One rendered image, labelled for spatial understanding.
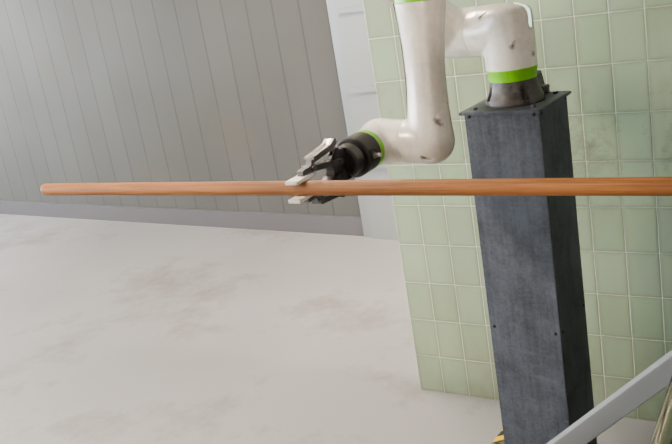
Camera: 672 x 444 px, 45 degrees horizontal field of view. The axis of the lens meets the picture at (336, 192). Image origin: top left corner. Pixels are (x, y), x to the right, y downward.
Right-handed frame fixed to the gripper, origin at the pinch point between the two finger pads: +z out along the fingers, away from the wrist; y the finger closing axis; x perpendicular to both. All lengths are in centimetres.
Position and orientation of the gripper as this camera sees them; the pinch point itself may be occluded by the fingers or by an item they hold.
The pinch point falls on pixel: (301, 187)
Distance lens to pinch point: 164.3
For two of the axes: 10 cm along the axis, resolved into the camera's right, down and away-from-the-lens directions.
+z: -5.0, 3.2, -8.1
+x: -8.5, 0.0, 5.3
